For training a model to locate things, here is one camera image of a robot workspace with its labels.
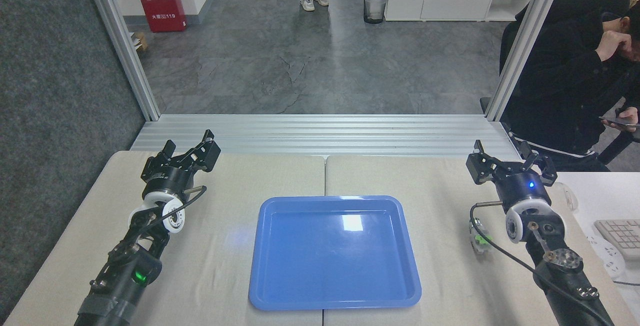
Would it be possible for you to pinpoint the green and white switch part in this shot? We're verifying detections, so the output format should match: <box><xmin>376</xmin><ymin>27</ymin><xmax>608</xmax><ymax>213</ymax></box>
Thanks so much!
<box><xmin>469</xmin><ymin>217</ymin><xmax>494</xmax><ymax>255</ymax></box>

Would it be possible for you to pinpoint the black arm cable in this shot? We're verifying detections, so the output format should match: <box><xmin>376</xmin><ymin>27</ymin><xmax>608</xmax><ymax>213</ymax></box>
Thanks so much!
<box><xmin>134</xmin><ymin>185</ymin><xmax>208</xmax><ymax>237</ymax></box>
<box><xmin>469</xmin><ymin>201</ymin><xmax>615</xmax><ymax>326</ymax></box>

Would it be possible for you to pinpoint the white computer mouse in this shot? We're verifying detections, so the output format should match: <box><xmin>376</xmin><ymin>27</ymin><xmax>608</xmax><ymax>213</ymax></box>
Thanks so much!
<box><xmin>560</xmin><ymin>182</ymin><xmax>579</xmax><ymax>211</ymax></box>

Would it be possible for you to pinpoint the dark mesh trash bin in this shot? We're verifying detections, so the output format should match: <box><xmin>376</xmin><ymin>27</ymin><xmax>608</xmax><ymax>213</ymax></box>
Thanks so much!
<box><xmin>363</xmin><ymin>0</ymin><xmax>389</xmax><ymax>25</ymax></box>

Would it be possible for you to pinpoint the small cardboard box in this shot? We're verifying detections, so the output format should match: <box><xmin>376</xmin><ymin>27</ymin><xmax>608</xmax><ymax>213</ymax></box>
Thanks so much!
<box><xmin>129</xmin><ymin>31</ymin><xmax>149</xmax><ymax>53</ymax></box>

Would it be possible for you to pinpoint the person's left hand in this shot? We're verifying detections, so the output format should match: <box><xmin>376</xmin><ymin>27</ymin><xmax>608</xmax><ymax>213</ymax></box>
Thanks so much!
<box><xmin>602</xmin><ymin>107</ymin><xmax>640</xmax><ymax>133</ymax></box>

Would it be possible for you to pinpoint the dark mobile phone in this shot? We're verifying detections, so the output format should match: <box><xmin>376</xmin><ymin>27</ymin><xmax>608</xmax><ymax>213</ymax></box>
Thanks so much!
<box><xmin>599</xmin><ymin>116</ymin><xmax>640</xmax><ymax>128</ymax></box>

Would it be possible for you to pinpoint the silver aluminium rail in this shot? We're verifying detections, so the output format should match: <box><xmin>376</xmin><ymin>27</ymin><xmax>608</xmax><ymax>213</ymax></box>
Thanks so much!
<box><xmin>130</xmin><ymin>114</ymin><xmax>522</xmax><ymax>158</ymax></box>

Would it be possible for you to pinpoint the silver aluminium post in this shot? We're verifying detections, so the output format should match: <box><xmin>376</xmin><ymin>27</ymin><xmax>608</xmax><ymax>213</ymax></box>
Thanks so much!
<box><xmin>80</xmin><ymin>0</ymin><xmax>161</xmax><ymax>122</ymax></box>
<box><xmin>484</xmin><ymin>0</ymin><xmax>569</xmax><ymax>122</ymax></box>

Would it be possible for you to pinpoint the white desk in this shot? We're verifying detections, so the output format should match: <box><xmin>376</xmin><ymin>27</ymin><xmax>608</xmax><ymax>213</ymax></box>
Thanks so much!
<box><xmin>547</xmin><ymin>171</ymin><xmax>640</xmax><ymax>326</ymax></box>

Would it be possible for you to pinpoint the person's right hand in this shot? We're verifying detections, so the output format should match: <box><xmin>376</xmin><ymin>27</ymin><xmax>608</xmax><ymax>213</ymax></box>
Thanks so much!
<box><xmin>595</xmin><ymin>30</ymin><xmax>634</xmax><ymax>62</ymax></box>

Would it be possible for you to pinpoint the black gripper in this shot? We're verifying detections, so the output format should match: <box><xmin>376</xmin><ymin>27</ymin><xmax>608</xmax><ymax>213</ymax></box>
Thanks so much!
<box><xmin>141</xmin><ymin>129</ymin><xmax>222</xmax><ymax>198</ymax></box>
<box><xmin>466</xmin><ymin>139</ymin><xmax>559</xmax><ymax>213</ymax></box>

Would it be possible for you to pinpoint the white keyboard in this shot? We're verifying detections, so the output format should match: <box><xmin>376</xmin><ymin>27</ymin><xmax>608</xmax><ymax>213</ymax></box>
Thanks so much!
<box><xmin>594</xmin><ymin>219</ymin><xmax>640</xmax><ymax>262</ymax></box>

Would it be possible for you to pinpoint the red fire extinguisher box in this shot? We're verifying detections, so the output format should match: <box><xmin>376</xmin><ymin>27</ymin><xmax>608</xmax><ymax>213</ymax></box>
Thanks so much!
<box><xmin>131</xmin><ymin>0</ymin><xmax>188</xmax><ymax>33</ymax></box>

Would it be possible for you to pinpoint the blue plastic tray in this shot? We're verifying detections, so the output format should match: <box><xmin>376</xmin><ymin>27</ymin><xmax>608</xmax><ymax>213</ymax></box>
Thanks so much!
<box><xmin>248</xmin><ymin>195</ymin><xmax>422</xmax><ymax>311</ymax></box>

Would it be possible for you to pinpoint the white power strip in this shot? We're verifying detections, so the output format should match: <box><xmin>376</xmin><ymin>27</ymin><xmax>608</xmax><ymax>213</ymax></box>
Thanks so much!
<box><xmin>586</xmin><ymin>236</ymin><xmax>627</xmax><ymax>280</ymax></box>

